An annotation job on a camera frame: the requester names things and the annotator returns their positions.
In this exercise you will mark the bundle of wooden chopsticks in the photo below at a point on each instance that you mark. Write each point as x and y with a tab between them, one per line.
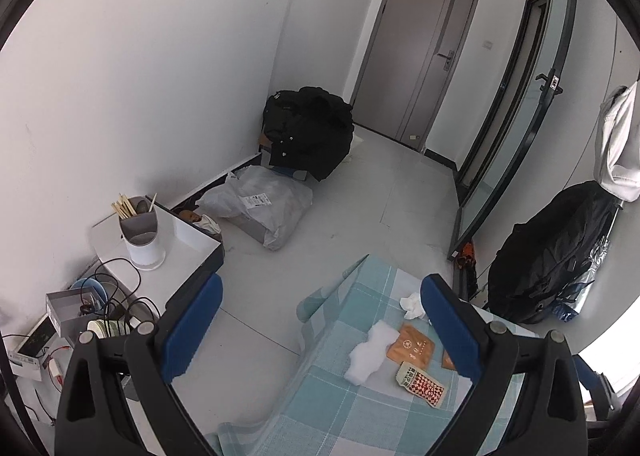
122	208

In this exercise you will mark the white electronic device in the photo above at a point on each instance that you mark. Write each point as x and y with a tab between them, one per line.
30	346

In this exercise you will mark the black backpack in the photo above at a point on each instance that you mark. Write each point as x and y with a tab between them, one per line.
545	256

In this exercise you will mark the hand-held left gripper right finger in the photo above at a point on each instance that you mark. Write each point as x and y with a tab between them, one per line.
442	321

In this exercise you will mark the small grey open box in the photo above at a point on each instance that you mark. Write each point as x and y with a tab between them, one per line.
57	316

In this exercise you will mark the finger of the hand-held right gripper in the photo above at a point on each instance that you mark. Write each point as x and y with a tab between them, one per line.
587	371

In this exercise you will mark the teal checked tablecloth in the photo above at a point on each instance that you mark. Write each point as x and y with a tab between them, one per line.
340	411

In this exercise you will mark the white foam piece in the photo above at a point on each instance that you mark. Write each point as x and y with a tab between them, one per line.
370	356

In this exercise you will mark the white box with black side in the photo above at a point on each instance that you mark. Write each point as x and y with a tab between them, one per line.
190	256

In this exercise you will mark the crumpled white cloth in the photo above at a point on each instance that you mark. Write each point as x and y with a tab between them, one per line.
207	225

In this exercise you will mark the brown cardboard piece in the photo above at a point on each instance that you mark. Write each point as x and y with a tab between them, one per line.
265	138

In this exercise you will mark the black framed glass door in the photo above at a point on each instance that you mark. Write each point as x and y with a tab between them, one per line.
515	135

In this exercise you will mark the brown snack packet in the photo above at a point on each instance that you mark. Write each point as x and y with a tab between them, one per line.
446	362
412	348

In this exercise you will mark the blue bowl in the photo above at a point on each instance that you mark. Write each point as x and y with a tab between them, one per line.
97	286

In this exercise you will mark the white roll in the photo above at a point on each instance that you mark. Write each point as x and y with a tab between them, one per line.
102	328

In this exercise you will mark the white utensil holder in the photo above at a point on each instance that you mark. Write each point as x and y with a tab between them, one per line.
145	248

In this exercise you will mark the grey door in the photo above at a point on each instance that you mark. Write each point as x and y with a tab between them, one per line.
420	45

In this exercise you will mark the white hanging bag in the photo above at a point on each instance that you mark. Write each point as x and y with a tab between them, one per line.
617	145

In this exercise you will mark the blue box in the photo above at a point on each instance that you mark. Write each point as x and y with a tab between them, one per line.
290	173

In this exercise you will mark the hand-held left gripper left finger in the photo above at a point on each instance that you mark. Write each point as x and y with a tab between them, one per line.
192	326

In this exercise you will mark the black jacket pile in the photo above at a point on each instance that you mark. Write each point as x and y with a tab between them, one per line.
310	135

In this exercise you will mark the grey plastic parcel bag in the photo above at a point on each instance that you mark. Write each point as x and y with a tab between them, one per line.
260	206

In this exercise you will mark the orange tool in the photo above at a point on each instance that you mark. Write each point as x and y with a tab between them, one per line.
467	251

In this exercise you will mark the silver folded umbrella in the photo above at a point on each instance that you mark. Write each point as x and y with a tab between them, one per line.
595	261

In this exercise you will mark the large red checked packet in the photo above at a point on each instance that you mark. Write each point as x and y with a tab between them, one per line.
422	386

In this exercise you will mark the white tissue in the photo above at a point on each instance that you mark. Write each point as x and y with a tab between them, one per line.
412	306

